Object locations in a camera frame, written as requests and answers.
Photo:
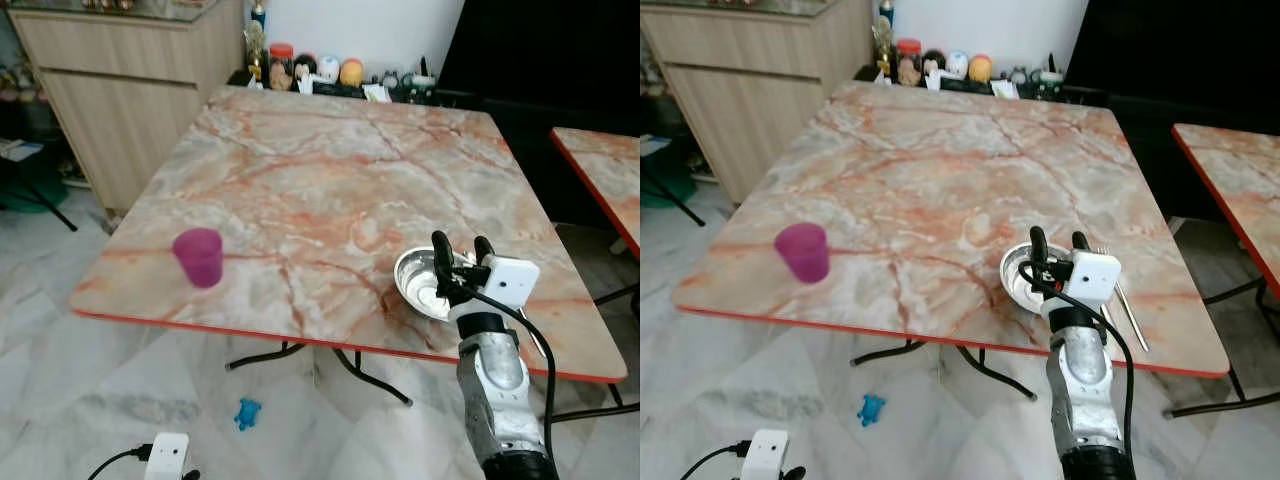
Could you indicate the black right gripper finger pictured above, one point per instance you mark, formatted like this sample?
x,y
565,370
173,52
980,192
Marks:
x,y
1080,241
441,254
1038,247
484,247

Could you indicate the round steel bowl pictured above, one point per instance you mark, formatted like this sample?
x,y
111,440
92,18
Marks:
x,y
1020,278
421,285

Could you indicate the purple plastic cup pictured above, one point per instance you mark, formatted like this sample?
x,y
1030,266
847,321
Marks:
x,y
803,253
198,258

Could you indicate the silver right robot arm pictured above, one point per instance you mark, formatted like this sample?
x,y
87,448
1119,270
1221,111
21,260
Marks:
x,y
1085,385
497,385

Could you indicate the small blue toy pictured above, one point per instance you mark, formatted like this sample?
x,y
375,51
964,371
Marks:
x,y
247,414
872,409

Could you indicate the steel cutlery piece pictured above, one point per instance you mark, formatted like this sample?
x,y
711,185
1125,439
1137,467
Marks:
x,y
536,338
1134,318

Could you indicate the large marble folding table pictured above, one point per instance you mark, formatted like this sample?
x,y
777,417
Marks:
x,y
320,190
930,185

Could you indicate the marble table with red rim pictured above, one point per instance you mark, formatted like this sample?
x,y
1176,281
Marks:
x,y
610,170
1235,185

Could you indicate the white paper card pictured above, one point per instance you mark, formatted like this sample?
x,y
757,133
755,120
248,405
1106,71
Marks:
x,y
1004,88
377,92

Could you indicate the orange round figurine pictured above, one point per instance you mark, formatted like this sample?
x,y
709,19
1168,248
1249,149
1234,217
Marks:
x,y
980,68
351,72

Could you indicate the green basin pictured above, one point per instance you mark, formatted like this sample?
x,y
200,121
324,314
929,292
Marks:
x,y
665,185
30,196

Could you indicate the white round figurine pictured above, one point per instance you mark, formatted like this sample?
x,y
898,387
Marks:
x,y
328,67
957,64

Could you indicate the large black panel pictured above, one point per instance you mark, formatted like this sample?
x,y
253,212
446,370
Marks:
x,y
1170,50
540,45

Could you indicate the black and white figurine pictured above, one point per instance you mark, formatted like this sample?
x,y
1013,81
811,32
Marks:
x,y
305,70
933,64

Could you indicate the red-lidded glass jar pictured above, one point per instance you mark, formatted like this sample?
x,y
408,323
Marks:
x,y
908,63
281,67

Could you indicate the golden statuette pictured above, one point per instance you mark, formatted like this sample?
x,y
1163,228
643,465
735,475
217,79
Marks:
x,y
882,50
255,52

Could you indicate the blue bottle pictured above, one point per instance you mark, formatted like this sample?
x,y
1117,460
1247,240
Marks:
x,y
886,12
259,13

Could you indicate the light wooden cabinet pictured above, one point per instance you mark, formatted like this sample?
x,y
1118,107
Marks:
x,y
120,90
760,90

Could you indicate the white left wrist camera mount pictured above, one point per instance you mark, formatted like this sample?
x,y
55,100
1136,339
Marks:
x,y
766,453
166,456

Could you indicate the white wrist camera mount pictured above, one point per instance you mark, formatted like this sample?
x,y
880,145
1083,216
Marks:
x,y
166,456
1094,278
766,453
508,286

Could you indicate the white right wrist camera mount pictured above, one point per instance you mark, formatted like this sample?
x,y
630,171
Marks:
x,y
1094,278
508,286

